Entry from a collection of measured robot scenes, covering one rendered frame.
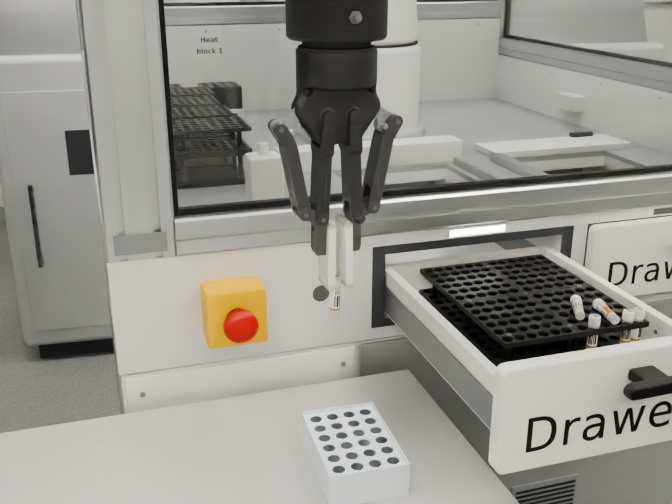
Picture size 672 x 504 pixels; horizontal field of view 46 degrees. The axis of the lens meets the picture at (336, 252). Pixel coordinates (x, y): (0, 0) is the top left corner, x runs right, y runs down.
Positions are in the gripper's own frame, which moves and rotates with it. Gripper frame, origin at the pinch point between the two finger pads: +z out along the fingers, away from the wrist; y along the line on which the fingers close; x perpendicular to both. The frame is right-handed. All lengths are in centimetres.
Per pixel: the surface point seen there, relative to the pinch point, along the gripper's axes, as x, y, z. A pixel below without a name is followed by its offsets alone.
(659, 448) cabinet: -15, -61, 47
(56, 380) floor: -172, 32, 100
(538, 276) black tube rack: -7.6, -29.7, 9.6
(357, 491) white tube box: 9.0, 1.0, 22.1
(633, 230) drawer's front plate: -14, -49, 8
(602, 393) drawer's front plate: 17.1, -20.5, 10.8
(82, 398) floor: -158, 25, 100
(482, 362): 8.8, -12.4, 10.2
